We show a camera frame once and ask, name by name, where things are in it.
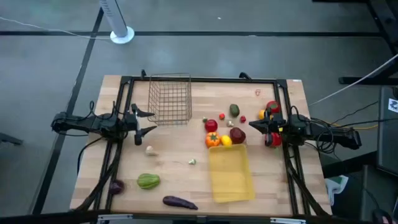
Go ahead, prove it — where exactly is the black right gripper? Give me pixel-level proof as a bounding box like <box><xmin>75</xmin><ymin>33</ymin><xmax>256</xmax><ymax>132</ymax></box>
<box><xmin>248</xmin><ymin>112</ymin><xmax>286</xmax><ymax>138</ymax></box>

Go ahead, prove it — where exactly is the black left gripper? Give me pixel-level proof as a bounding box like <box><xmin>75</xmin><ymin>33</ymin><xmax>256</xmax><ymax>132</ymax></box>
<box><xmin>124</xmin><ymin>103</ymin><xmax>158</xmax><ymax>146</ymax></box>

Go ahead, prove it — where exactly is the dark red round fruit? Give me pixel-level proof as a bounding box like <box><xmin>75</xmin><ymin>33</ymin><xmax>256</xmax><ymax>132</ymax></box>
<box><xmin>229</xmin><ymin>126</ymin><xmax>247</xmax><ymax>145</ymax></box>

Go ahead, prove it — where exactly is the green avocado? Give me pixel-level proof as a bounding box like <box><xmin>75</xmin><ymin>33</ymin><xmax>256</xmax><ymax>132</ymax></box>
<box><xmin>229</xmin><ymin>103</ymin><xmax>241</xmax><ymax>118</ymax></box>

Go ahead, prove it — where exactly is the green striped squash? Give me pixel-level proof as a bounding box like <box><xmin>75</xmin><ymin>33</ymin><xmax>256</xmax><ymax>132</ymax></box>
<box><xmin>136</xmin><ymin>173</ymin><xmax>162</xmax><ymax>190</ymax></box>

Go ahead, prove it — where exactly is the purple eggplant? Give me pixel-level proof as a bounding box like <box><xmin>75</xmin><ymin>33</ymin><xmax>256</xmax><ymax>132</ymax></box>
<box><xmin>162</xmin><ymin>195</ymin><xmax>199</xmax><ymax>211</ymax></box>

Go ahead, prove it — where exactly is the red round vegetable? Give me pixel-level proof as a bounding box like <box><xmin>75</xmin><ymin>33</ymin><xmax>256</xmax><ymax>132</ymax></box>
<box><xmin>264</xmin><ymin>131</ymin><xmax>283</xmax><ymax>148</ymax></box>

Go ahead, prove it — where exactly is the red apple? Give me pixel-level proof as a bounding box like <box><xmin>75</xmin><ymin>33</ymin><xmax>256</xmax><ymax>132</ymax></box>
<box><xmin>204</xmin><ymin>119</ymin><xmax>219</xmax><ymax>133</ymax></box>

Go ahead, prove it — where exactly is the orange bell pepper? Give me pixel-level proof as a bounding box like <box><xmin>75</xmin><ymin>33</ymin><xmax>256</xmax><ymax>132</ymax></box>
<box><xmin>205</xmin><ymin>131</ymin><xmax>221</xmax><ymax>148</ymax></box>

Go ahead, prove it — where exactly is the yellow plastic tray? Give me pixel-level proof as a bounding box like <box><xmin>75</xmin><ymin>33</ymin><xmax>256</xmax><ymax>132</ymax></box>
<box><xmin>207</xmin><ymin>143</ymin><xmax>256</xmax><ymax>203</ymax></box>

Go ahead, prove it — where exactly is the purple onion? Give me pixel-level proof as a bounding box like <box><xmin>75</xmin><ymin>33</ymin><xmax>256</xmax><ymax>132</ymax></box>
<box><xmin>108</xmin><ymin>179</ymin><xmax>126</xmax><ymax>195</ymax></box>

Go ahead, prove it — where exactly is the green white bag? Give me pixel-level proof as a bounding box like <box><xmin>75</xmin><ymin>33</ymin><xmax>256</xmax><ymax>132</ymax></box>
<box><xmin>325</xmin><ymin>175</ymin><xmax>349</xmax><ymax>206</ymax></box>

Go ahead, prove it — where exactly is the white tower fan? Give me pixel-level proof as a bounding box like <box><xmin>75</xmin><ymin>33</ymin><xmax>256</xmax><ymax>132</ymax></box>
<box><xmin>98</xmin><ymin>0</ymin><xmax>135</xmax><ymax>45</ymax></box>

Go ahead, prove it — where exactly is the black computer box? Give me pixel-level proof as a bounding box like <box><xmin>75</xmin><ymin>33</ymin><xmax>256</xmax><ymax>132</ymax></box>
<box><xmin>376</xmin><ymin>86</ymin><xmax>398</xmax><ymax>178</ymax></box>

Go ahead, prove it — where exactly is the dark furniture foot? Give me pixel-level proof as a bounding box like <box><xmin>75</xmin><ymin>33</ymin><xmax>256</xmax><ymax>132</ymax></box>
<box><xmin>0</xmin><ymin>132</ymin><xmax>24</xmax><ymax>146</ymax></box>

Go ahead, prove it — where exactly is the copper wire basket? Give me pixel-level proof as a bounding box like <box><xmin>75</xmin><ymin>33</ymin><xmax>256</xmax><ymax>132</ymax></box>
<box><xmin>147</xmin><ymin>72</ymin><xmax>193</xmax><ymax>126</ymax></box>

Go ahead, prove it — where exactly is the black metal table frame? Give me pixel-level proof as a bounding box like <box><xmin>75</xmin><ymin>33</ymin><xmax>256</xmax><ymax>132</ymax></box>
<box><xmin>73</xmin><ymin>70</ymin><xmax>332</xmax><ymax>218</ymax></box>

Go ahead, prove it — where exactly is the black cable bundle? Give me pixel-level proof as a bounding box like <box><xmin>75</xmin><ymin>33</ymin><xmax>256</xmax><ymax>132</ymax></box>
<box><xmin>306</xmin><ymin>136</ymin><xmax>338</xmax><ymax>155</ymax></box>

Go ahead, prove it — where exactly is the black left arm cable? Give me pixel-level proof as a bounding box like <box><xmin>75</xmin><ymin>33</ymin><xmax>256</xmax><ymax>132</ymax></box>
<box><xmin>76</xmin><ymin>136</ymin><xmax>105</xmax><ymax>175</ymax></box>

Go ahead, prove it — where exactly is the silver metal bracket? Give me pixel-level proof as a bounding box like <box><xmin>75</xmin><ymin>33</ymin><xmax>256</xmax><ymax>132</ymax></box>
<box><xmin>96</xmin><ymin>213</ymin><xmax>134</xmax><ymax>224</ymax></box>
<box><xmin>269</xmin><ymin>217</ymin><xmax>307</xmax><ymax>224</ymax></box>

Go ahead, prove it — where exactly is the thick white cable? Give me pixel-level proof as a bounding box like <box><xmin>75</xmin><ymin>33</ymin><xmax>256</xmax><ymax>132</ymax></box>
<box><xmin>307</xmin><ymin>54</ymin><xmax>398</xmax><ymax>107</ymax></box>

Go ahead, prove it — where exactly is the yellow cable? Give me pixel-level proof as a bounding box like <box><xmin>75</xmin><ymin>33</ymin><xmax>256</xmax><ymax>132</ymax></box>
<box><xmin>334</xmin><ymin>123</ymin><xmax>379</xmax><ymax>131</ymax></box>

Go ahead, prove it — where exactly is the long black cable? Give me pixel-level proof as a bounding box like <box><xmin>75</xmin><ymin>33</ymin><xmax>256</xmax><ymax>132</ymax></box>
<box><xmin>337</xmin><ymin>118</ymin><xmax>398</xmax><ymax>128</ymax></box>

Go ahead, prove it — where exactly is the thin white power cord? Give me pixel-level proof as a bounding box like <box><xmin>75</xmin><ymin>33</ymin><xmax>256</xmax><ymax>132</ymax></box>
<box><xmin>0</xmin><ymin>16</ymin><xmax>112</xmax><ymax>40</ymax></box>

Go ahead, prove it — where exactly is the black desk frame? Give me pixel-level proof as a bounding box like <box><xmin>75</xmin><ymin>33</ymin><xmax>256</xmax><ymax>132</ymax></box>
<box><xmin>312</xmin><ymin>0</ymin><xmax>398</xmax><ymax>85</ymax></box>

